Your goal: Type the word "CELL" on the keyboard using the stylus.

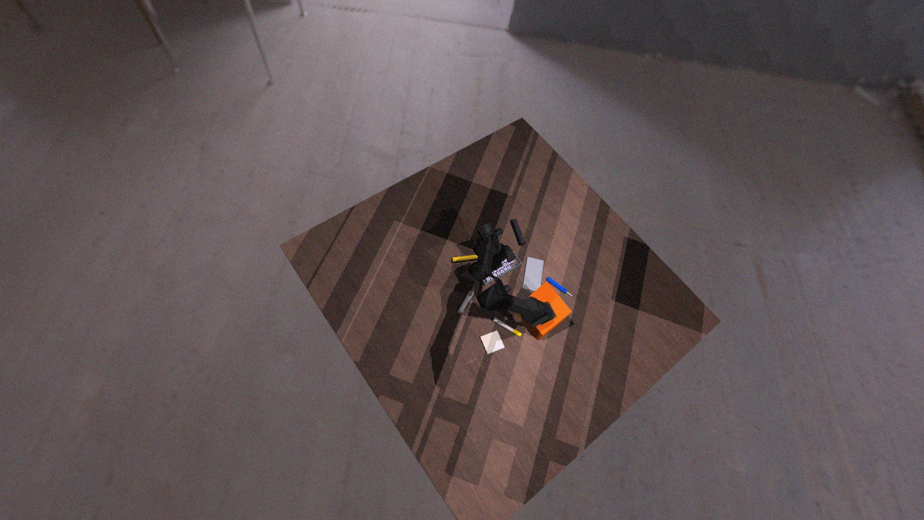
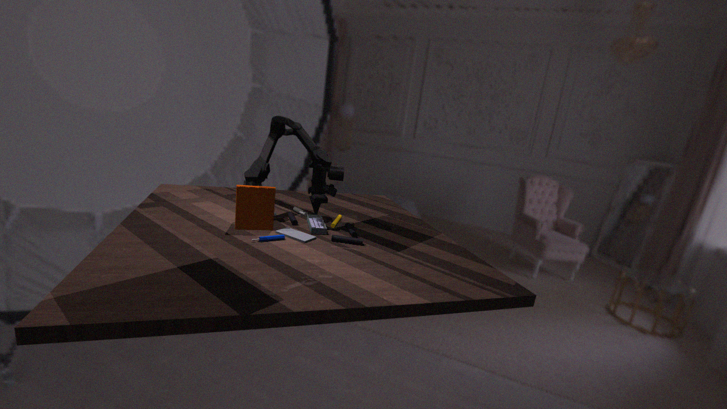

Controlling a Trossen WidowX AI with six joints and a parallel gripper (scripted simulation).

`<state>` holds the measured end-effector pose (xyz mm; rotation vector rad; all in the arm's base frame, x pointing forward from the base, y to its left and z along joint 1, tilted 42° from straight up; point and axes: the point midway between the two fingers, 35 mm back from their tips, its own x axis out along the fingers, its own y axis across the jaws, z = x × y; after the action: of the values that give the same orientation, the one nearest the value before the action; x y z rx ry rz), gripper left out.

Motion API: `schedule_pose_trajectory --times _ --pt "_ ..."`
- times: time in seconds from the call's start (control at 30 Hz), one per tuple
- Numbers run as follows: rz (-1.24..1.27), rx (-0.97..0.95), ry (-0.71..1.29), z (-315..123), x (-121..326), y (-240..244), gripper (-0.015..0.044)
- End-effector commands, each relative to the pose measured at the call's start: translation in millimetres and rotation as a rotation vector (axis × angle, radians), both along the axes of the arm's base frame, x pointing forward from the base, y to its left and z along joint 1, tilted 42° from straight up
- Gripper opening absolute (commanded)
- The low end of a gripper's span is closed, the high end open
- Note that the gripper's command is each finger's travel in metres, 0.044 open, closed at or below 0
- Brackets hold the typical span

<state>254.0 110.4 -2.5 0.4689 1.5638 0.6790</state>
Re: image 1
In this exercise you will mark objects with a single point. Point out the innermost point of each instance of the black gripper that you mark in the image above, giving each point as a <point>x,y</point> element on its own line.
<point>496,264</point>

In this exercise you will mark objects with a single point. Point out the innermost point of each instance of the small grey keyboard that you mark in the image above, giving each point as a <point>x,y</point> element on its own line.
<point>506,267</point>

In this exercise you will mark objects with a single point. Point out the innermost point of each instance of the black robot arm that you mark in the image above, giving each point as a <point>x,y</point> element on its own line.
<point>534,312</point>

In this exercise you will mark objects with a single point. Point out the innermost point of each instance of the blue stylus with white tip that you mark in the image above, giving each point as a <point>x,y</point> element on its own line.
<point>557,285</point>

